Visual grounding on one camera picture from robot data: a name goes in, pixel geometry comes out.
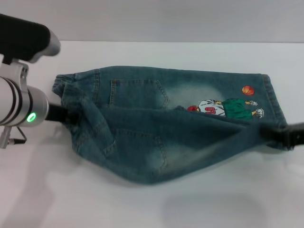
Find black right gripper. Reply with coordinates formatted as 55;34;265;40
259;122;304;147

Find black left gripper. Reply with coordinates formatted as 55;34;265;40
44;102;81;127

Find blue denim shorts with cartoon print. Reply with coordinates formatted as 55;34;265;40
51;66;297;190

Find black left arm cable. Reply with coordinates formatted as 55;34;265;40
9;126;27;144

